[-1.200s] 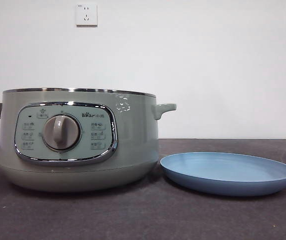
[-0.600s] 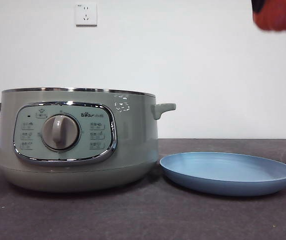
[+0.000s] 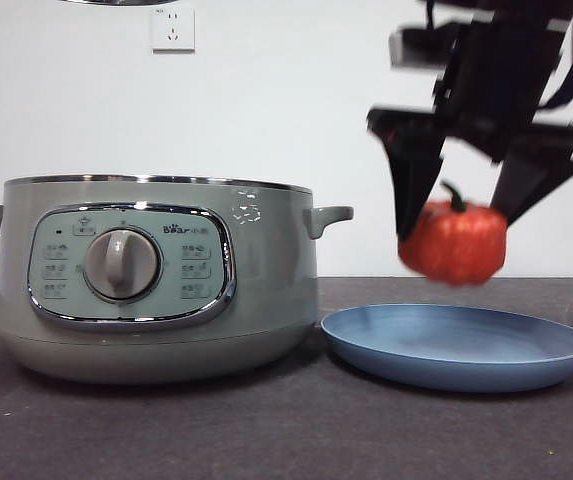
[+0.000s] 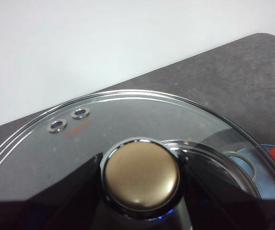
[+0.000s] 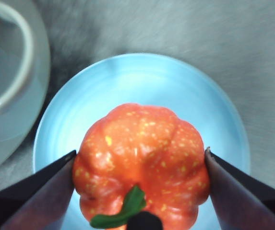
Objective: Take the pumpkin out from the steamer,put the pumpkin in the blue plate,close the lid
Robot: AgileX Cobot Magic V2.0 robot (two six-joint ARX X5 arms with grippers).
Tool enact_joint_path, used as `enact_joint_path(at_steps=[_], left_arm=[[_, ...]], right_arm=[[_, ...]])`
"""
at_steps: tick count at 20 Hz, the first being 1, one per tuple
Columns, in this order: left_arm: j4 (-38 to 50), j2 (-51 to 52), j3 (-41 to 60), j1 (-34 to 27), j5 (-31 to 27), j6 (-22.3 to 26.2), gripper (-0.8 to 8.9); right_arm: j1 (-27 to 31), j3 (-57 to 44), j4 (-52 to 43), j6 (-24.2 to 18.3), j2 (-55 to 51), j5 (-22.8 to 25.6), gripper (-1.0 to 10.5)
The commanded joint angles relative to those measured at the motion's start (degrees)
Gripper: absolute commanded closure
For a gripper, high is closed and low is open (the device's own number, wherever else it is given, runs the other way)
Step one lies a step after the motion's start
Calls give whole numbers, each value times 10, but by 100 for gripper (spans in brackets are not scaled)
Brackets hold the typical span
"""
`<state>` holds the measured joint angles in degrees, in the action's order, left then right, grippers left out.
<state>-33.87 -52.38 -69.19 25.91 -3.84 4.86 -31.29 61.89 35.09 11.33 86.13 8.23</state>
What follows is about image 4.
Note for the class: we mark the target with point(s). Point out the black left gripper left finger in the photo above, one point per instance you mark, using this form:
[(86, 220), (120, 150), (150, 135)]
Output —
[(43, 210)]

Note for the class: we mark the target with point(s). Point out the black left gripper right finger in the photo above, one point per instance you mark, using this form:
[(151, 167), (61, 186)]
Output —
[(223, 210)]

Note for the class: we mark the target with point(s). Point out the glass lid with green knob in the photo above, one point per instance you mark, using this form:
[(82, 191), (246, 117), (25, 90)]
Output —
[(139, 172)]

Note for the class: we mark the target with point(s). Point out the pale green electric steamer pot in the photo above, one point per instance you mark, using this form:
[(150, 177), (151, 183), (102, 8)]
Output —
[(259, 177)]

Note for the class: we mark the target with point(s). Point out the blue round plate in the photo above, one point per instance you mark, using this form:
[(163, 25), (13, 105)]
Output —
[(268, 147)]

